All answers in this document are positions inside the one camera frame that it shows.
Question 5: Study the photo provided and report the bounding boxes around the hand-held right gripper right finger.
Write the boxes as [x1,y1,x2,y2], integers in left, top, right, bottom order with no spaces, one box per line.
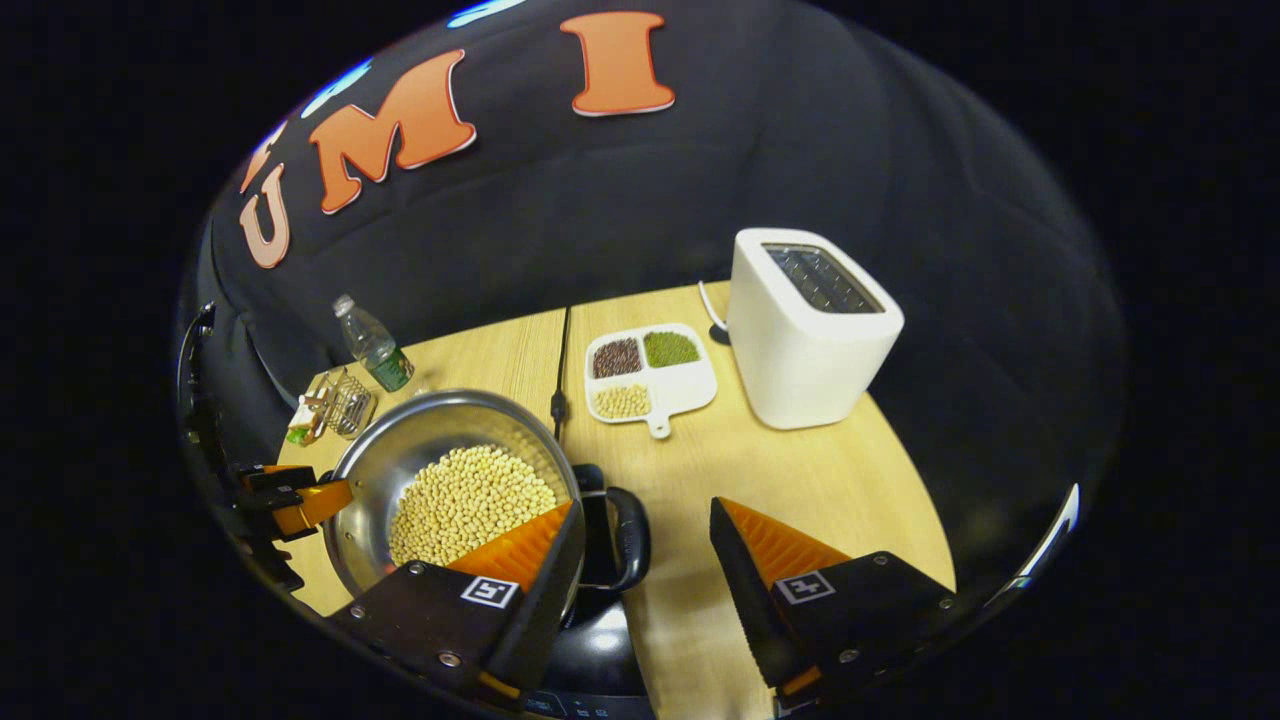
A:
[709,496,959,701]

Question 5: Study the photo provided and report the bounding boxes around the pile of soybeans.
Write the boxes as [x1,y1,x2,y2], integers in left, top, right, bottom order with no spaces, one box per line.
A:
[388,445,558,568]

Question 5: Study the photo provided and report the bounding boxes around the stainless steel pot black handles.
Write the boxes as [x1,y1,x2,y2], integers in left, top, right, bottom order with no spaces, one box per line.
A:
[318,389,653,621]

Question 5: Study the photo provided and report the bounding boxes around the metal wire rack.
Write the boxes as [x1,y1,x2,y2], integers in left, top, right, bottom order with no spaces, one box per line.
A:
[320,368,379,441]

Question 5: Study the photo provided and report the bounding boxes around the clear water bottle green label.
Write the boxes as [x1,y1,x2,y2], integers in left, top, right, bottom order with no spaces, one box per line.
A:
[333,295,416,393]

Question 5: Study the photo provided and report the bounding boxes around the black backdrop cloth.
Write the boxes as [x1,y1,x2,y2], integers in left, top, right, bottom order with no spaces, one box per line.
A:
[175,0,1131,641]

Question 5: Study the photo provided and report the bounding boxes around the white divided plate with beans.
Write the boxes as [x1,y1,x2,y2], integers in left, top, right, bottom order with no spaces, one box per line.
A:
[585,322,718,439]

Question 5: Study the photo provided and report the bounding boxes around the black power cable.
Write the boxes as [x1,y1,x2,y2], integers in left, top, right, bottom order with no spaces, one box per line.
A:
[549,307,572,446]

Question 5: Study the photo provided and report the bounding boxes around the black induction cooktop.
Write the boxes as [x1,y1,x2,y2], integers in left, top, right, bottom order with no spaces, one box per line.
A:
[515,463,666,720]

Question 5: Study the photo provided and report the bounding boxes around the white toaster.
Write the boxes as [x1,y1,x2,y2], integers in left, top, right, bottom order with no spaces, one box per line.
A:
[727,228,906,431]

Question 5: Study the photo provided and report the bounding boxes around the white toaster cable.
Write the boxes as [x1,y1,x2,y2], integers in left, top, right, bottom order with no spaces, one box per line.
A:
[696,280,733,346]

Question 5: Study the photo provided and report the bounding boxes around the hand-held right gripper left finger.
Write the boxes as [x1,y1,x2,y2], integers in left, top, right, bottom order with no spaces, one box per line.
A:
[328,499,589,703]

